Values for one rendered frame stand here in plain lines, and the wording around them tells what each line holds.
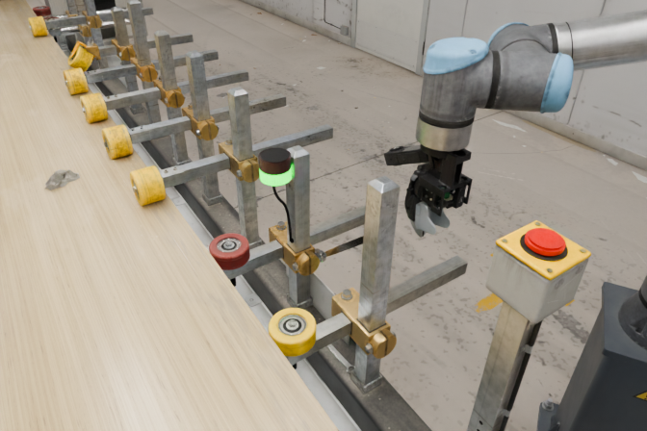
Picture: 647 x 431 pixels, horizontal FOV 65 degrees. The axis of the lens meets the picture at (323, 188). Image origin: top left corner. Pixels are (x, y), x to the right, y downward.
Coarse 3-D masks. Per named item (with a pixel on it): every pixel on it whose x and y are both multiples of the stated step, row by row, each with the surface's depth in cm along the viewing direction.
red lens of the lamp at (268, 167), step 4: (260, 152) 95; (260, 160) 93; (288, 160) 93; (260, 164) 93; (264, 164) 92; (268, 164) 92; (272, 164) 92; (276, 164) 92; (280, 164) 92; (284, 164) 92; (288, 164) 93; (260, 168) 94; (264, 168) 93; (268, 168) 92; (272, 168) 92; (276, 168) 92; (280, 168) 92; (284, 168) 93; (288, 168) 94; (268, 172) 93; (272, 172) 92; (276, 172) 93; (280, 172) 93
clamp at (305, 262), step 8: (272, 232) 113; (280, 232) 113; (272, 240) 114; (280, 240) 110; (288, 248) 108; (312, 248) 108; (288, 256) 109; (296, 256) 106; (304, 256) 106; (312, 256) 106; (288, 264) 110; (296, 264) 107; (304, 264) 106; (312, 264) 107; (296, 272) 109; (304, 272) 107; (312, 272) 108
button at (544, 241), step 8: (528, 232) 55; (536, 232) 55; (544, 232) 55; (552, 232) 55; (528, 240) 54; (536, 240) 53; (544, 240) 53; (552, 240) 53; (560, 240) 54; (536, 248) 53; (544, 248) 52; (552, 248) 52; (560, 248) 53
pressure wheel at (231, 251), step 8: (216, 240) 104; (224, 240) 105; (232, 240) 105; (240, 240) 104; (216, 248) 102; (224, 248) 103; (232, 248) 103; (240, 248) 102; (248, 248) 103; (216, 256) 100; (224, 256) 100; (232, 256) 100; (240, 256) 101; (248, 256) 104; (224, 264) 101; (232, 264) 101; (240, 264) 102; (232, 280) 108
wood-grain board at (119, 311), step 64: (0, 64) 191; (64, 64) 192; (0, 128) 147; (64, 128) 147; (0, 192) 119; (64, 192) 119; (128, 192) 120; (0, 256) 100; (64, 256) 101; (128, 256) 101; (192, 256) 101; (0, 320) 86; (64, 320) 87; (128, 320) 87; (192, 320) 87; (256, 320) 87; (0, 384) 76; (64, 384) 76; (128, 384) 76; (192, 384) 77; (256, 384) 77
